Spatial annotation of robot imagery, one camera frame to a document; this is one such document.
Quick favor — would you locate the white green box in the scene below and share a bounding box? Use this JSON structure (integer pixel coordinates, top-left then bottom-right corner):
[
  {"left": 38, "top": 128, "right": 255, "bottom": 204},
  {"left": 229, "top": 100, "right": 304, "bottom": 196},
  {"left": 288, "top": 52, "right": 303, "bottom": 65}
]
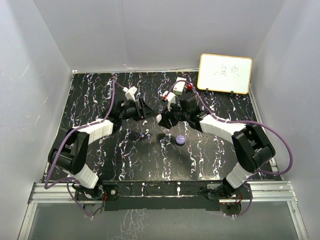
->
[{"left": 172, "top": 77, "right": 186, "bottom": 96}]

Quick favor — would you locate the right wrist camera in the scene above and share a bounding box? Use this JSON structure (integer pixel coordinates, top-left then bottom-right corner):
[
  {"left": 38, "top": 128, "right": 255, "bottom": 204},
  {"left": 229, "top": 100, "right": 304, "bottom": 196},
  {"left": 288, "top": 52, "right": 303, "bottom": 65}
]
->
[{"left": 162, "top": 91, "right": 177, "bottom": 112}]

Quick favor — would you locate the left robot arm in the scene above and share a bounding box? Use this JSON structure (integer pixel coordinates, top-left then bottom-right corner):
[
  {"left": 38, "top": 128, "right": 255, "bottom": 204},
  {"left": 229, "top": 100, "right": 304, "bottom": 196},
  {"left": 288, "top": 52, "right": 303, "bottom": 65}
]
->
[{"left": 48, "top": 97, "right": 157, "bottom": 200}]

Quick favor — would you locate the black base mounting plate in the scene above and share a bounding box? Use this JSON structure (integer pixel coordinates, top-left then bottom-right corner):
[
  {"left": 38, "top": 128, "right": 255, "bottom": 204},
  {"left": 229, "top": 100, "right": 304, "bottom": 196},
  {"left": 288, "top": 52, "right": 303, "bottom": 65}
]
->
[{"left": 72, "top": 180, "right": 251, "bottom": 212}]

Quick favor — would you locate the white earbud charging case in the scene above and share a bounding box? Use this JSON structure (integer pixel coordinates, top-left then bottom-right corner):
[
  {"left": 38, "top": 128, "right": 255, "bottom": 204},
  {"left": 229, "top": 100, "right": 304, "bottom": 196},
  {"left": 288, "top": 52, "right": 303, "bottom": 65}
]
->
[{"left": 155, "top": 114, "right": 162, "bottom": 123}]

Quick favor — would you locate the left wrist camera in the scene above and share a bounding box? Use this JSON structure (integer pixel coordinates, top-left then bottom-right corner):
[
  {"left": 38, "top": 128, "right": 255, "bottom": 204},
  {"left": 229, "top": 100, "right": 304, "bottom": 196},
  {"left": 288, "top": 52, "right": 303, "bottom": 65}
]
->
[{"left": 122, "top": 86, "right": 138, "bottom": 102}]

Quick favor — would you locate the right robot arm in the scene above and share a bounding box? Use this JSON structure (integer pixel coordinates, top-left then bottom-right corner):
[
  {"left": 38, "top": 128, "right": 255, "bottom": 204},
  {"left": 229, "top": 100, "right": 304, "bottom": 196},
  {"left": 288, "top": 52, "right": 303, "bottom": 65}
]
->
[{"left": 156, "top": 91, "right": 276, "bottom": 199}]

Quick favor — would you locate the white whiteboard yellow frame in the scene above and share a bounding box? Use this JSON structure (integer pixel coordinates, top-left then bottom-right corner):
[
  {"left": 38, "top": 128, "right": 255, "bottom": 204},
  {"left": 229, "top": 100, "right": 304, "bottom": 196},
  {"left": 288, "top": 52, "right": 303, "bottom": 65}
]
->
[{"left": 197, "top": 53, "right": 253, "bottom": 95}]

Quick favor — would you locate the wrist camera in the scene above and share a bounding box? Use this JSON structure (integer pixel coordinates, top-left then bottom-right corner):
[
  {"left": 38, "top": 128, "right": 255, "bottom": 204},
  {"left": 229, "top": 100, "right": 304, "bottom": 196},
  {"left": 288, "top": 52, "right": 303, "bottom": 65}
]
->
[
  {"left": 122, "top": 86, "right": 138, "bottom": 102},
  {"left": 162, "top": 91, "right": 177, "bottom": 112}
]

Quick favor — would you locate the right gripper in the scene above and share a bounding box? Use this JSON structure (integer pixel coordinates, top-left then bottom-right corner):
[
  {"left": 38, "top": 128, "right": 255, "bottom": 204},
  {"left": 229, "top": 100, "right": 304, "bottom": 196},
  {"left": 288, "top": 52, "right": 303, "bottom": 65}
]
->
[{"left": 159, "top": 100, "right": 190, "bottom": 129}]

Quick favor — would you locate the aluminium frame rail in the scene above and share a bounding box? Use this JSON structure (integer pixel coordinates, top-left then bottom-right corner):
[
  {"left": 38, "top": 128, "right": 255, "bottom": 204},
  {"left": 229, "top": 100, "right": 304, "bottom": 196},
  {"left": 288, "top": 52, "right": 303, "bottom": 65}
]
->
[{"left": 18, "top": 180, "right": 309, "bottom": 240}]

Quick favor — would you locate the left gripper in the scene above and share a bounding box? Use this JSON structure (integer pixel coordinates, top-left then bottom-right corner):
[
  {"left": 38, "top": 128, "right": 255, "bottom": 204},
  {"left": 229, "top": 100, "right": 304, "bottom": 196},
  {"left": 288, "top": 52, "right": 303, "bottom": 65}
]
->
[{"left": 119, "top": 98, "right": 158, "bottom": 122}]

